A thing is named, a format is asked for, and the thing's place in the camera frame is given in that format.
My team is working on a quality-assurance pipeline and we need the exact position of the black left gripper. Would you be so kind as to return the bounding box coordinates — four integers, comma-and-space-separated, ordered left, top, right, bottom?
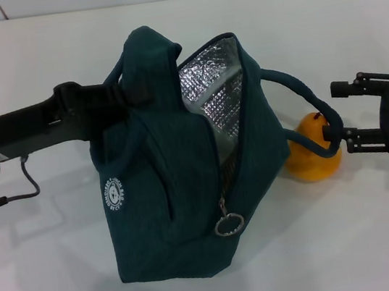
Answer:
0, 71, 156, 161

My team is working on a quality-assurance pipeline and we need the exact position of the orange pear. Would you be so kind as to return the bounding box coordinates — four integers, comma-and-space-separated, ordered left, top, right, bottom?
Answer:
277, 108, 347, 187

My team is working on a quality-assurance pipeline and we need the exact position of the dark teal insulated lunch bag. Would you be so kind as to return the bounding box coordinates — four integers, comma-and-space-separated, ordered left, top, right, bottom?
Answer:
72, 0, 363, 289

